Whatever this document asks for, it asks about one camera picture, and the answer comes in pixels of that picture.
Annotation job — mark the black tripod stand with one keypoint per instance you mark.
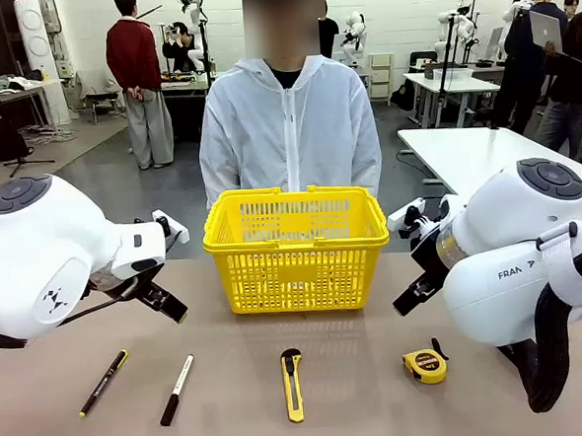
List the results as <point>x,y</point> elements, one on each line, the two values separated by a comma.
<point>7,146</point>

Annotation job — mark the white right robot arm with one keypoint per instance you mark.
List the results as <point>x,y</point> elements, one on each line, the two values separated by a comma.
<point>496,265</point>

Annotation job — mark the yellow black tape measure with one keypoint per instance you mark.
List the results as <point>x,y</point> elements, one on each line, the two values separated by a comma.
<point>426,365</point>

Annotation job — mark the small white background robot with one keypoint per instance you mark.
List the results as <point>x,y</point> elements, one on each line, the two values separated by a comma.
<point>354,36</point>

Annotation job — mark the silver laptop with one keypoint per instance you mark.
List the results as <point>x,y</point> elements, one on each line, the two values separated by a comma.
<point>546,29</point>

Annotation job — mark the yellow black utility knife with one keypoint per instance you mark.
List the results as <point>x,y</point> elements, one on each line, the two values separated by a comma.
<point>293,386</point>

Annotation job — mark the white tower air conditioner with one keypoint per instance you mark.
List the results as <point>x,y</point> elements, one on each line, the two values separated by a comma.
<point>38,45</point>

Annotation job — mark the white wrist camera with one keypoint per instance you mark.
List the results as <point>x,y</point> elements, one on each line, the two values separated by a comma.
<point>175,229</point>
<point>405,215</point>

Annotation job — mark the yellow plastic shopping basket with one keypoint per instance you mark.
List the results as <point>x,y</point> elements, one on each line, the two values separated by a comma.
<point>293,257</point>

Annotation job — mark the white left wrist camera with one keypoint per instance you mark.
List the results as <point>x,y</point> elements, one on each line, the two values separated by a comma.
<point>175,229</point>

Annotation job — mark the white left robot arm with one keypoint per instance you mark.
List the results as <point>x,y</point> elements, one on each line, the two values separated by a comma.
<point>50,242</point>

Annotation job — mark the black pen yellow ends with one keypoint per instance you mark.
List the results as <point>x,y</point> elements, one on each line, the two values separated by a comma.
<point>103,383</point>

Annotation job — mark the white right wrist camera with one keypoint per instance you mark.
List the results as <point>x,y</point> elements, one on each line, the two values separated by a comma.
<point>405,215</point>

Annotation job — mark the black metal chair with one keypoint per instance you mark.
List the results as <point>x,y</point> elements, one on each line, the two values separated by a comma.
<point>103,103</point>

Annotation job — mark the table with clothes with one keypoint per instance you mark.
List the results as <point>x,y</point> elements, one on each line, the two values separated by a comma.
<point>11,89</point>

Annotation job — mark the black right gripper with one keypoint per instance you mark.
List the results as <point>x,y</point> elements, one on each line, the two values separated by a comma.
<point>429,251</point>

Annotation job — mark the white marker black cap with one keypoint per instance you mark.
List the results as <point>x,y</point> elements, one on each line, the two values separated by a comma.
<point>177,390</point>

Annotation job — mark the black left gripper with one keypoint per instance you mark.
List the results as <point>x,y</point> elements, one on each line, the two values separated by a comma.
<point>122,286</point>

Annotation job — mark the large white table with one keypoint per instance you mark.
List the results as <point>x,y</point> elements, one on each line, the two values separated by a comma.
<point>465,153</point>

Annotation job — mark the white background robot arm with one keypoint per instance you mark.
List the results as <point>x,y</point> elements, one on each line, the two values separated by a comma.
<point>459,25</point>

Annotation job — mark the person in brown jacket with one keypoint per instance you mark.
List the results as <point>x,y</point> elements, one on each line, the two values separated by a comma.
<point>574,87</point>

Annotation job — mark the person in black shirt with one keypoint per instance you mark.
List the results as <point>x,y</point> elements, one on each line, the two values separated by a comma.
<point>328,33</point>

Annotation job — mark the white drawer cabinet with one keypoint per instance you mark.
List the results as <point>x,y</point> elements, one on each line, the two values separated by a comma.
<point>381,76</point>

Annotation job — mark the person in red sweater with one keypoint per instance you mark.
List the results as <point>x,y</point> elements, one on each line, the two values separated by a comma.
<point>133,59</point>

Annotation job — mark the white background table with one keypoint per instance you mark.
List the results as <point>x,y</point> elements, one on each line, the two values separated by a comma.
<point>451,84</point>

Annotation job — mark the person in white hoodie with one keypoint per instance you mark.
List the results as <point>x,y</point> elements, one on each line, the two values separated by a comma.
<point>290,129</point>

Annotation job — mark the seated person in black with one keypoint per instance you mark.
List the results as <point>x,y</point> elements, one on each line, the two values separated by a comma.
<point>179,49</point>

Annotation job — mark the person in dark jacket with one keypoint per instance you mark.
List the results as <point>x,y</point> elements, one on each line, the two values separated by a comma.
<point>519,65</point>

